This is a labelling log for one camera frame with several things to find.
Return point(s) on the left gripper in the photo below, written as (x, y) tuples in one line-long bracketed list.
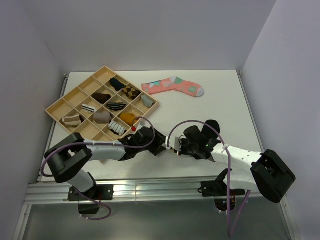
[(159, 140)]

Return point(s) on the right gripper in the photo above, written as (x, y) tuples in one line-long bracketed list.
[(182, 142)]

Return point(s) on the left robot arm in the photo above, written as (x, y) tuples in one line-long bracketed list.
[(67, 159)]

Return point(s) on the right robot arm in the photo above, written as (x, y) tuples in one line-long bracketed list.
[(264, 172)]

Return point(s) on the rolled mustard sock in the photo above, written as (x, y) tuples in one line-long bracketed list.
[(128, 118)]

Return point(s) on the rolled white striped sock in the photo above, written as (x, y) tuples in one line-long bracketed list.
[(117, 128)]

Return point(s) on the rolled grey sock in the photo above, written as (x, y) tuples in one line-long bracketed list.
[(147, 102)]

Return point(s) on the rolled black striped sock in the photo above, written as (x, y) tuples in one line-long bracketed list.
[(116, 106)]

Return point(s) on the rolled beige sock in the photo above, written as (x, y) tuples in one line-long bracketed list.
[(102, 117)]

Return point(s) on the rolled argyle brown sock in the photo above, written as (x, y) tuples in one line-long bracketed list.
[(131, 92)]

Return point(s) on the wooden compartment tray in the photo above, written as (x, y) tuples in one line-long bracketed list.
[(104, 107)]

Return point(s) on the pink patterned sock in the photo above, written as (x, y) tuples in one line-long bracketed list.
[(174, 83)]

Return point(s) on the rolled dark navy sock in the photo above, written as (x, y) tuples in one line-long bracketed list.
[(116, 84)]

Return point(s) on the rolled dark brown sock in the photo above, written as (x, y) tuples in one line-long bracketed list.
[(101, 98)]

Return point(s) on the rolled white black sock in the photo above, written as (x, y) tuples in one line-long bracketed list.
[(88, 108)]

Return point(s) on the rolled brown white sock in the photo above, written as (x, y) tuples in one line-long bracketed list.
[(73, 121)]

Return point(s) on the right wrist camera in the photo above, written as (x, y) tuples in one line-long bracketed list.
[(173, 143)]

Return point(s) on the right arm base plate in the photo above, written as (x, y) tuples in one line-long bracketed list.
[(213, 188)]

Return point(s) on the aluminium frame rail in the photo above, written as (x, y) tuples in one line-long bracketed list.
[(139, 190)]

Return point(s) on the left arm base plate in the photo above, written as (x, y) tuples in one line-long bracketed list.
[(98, 193)]

